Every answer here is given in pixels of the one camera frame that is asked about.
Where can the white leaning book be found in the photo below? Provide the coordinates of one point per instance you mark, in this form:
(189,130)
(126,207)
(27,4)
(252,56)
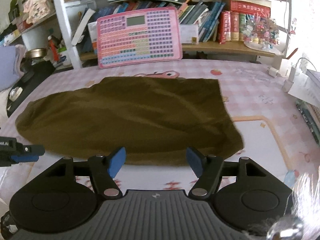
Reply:
(82,25)

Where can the stack of books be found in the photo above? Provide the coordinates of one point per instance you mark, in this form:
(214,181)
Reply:
(305,89)

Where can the lucky cat ornament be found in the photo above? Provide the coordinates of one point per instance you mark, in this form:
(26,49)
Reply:
(36,10)

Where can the lavender folded clothes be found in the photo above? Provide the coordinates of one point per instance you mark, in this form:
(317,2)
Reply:
(11,57)

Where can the pink checkered desk mat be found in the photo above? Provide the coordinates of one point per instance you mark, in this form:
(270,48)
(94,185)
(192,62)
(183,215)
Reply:
(273,131)

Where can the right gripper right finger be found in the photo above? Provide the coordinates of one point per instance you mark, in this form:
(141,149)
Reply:
(208,171)

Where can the white wooden bookshelf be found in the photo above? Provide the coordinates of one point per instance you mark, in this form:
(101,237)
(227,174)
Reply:
(205,26)

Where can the metal round tin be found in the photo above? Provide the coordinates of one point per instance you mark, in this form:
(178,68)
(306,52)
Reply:
(36,53)

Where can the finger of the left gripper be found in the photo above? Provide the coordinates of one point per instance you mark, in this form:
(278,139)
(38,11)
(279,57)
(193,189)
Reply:
(23,158)

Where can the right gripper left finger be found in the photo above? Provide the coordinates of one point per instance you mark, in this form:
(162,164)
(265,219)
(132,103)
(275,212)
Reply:
(103,170)

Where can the red thick dictionary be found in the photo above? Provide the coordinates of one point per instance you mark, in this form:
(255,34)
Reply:
(248,8)

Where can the white orange box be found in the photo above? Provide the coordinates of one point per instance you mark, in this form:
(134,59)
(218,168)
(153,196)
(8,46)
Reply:
(92,28)

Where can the black box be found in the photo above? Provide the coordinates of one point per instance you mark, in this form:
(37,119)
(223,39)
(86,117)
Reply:
(34,75)

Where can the dark olive brown garment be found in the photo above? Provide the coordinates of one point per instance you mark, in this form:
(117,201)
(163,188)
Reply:
(155,119)

